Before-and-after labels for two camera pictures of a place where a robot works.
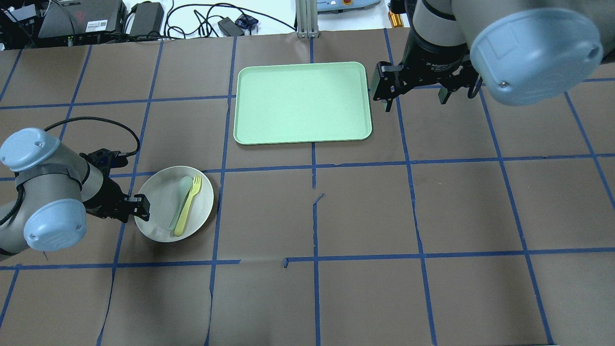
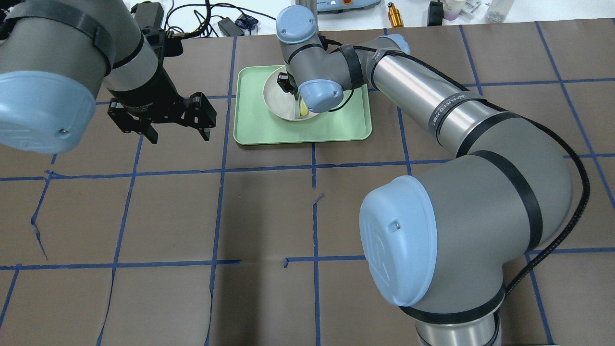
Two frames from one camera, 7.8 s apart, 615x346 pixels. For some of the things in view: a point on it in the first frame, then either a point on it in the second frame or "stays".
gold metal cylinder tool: x=396 y=19 stays
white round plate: x=181 y=199 → x=282 y=103
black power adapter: x=229 y=28 stays
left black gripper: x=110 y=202 → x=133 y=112
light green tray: x=301 y=103 stays
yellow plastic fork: x=195 y=186 → x=303 y=109
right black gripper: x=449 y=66 → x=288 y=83
